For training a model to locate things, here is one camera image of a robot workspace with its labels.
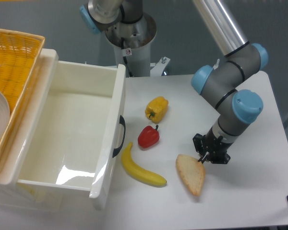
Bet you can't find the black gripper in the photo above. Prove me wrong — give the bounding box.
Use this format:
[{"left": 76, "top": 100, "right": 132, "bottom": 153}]
[{"left": 192, "top": 134, "right": 232, "bottom": 164}]

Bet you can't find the triangle bread slice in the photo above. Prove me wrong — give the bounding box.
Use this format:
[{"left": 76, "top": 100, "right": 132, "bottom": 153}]
[{"left": 176, "top": 154, "right": 205, "bottom": 196}]

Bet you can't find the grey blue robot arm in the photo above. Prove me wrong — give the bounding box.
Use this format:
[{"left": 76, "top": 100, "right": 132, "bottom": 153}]
[{"left": 79, "top": 0, "right": 268, "bottom": 164}]

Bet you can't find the red bell pepper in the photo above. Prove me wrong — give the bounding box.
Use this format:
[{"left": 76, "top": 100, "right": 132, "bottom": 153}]
[{"left": 138, "top": 125, "right": 160, "bottom": 149}]

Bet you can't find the yellow bell pepper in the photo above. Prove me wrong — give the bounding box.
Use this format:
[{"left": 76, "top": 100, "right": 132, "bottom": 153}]
[{"left": 145, "top": 96, "right": 168, "bottom": 124}]

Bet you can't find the yellow banana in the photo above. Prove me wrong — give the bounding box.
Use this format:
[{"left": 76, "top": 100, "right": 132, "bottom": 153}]
[{"left": 121, "top": 142, "right": 167, "bottom": 187}]

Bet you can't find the white plastic drawer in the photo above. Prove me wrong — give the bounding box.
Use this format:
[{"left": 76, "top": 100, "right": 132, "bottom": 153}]
[{"left": 18, "top": 61, "right": 126, "bottom": 210}]

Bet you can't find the white drawer cabinet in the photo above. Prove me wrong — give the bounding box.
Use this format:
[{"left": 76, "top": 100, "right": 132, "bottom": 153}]
[{"left": 0, "top": 49, "right": 61, "bottom": 211}]

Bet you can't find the yellow woven basket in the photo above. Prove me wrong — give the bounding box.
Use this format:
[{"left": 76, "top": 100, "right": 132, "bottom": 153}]
[{"left": 0, "top": 29, "right": 45, "bottom": 164}]

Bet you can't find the black drawer handle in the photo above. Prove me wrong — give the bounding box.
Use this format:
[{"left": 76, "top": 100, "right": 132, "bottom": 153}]
[{"left": 112, "top": 115, "right": 126, "bottom": 158}]

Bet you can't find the metal mounting bracket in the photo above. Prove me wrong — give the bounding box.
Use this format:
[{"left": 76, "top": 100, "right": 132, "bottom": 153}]
[{"left": 150, "top": 57, "right": 171, "bottom": 77}]

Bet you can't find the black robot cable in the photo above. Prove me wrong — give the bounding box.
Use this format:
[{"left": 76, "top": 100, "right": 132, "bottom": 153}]
[{"left": 120, "top": 37, "right": 135, "bottom": 78}]

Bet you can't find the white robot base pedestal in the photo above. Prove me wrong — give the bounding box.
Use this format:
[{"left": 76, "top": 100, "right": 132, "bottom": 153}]
[{"left": 105, "top": 13, "right": 156, "bottom": 77}]

